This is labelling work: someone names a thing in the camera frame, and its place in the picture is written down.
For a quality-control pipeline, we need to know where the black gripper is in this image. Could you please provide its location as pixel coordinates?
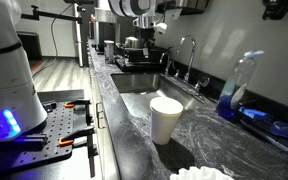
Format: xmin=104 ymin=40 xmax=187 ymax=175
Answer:
xmin=139 ymin=27 xmax=157 ymax=41

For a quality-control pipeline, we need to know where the chrome faucet handle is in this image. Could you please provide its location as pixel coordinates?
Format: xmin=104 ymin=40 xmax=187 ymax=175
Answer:
xmin=159 ymin=51 xmax=174 ymax=76
xmin=193 ymin=77 xmax=211 ymax=94

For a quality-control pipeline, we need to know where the black dish rack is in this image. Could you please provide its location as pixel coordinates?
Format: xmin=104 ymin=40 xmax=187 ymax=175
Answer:
xmin=113 ymin=42 xmax=169 ymax=73

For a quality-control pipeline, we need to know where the small metal canister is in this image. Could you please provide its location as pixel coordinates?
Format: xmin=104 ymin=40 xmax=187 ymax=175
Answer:
xmin=103 ymin=39 xmax=116 ymax=63

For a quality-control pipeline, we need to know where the steel coffee machine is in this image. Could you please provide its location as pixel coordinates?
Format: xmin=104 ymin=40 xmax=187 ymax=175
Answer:
xmin=93 ymin=7 xmax=138 ymax=53

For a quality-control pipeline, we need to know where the chrome sink faucet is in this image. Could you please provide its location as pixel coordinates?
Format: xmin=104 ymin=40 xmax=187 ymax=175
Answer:
xmin=176 ymin=34 xmax=198 ymax=83

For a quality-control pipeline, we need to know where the stainless steel sink basin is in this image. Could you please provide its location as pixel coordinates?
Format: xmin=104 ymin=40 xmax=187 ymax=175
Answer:
xmin=110 ymin=72 xmax=207 ymax=120

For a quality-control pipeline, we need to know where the steel paper towel dispenser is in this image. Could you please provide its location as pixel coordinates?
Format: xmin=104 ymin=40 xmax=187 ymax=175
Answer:
xmin=155 ymin=0 xmax=210 ymax=16

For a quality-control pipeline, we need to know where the white paper cup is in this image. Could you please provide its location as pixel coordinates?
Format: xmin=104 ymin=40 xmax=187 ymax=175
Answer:
xmin=149 ymin=96 xmax=184 ymax=146

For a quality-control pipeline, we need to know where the dark metal robot cart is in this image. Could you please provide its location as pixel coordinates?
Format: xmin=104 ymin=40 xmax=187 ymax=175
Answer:
xmin=0 ymin=88 xmax=102 ymax=180

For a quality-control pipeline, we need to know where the clear blue soap bottle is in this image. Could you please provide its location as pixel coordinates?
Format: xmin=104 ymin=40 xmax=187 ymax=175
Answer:
xmin=215 ymin=49 xmax=266 ymax=122

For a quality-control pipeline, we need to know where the black floor bin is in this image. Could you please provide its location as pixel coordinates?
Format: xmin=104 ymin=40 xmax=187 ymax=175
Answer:
xmin=17 ymin=31 xmax=44 ymax=62

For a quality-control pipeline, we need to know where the blue sponge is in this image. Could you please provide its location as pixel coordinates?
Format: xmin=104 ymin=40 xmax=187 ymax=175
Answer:
xmin=238 ymin=106 xmax=276 ymax=123

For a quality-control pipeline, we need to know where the black perforated breadboard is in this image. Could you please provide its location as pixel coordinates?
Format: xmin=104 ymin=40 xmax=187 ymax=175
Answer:
xmin=0 ymin=99 xmax=96 ymax=175

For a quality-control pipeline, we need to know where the white coffee filter stack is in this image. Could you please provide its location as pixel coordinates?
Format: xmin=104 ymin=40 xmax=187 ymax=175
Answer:
xmin=169 ymin=165 xmax=236 ymax=180

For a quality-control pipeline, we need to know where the black sponge tray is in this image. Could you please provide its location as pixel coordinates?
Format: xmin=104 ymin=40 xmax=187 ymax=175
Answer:
xmin=238 ymin=111 xmax=288 ymax=164

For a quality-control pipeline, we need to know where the blue scrub brush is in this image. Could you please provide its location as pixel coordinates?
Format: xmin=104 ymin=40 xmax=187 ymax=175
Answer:
xmin=271 ymin=120 xmax=288 ymax=140

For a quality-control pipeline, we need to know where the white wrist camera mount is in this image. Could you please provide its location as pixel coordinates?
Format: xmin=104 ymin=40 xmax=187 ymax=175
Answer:
xmin=153 ymin=21 xmax=169 ymax=35

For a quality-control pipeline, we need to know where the metal stand post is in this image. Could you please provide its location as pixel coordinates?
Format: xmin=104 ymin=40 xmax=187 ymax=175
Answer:
xmin=73 ymin=2 xmax=96 ymax=68

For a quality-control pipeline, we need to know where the black hanging cable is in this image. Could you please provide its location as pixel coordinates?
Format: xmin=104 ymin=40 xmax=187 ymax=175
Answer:
xmin=31 ymin=2 xmax=76 ymax=79

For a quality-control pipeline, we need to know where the metal cabinet door handle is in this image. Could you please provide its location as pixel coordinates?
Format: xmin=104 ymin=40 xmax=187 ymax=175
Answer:
xmin=95 ymin=101 xmax=107 ymax=131

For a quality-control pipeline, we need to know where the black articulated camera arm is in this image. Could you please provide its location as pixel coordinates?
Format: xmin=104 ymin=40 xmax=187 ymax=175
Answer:
xmin=19 ymin=4 xmax=82 ymax=25

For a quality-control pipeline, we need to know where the black wall dispenser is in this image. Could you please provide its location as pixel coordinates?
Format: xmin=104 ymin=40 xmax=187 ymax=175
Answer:
xmin=261 ymin=0 xmax=288 ymax=21

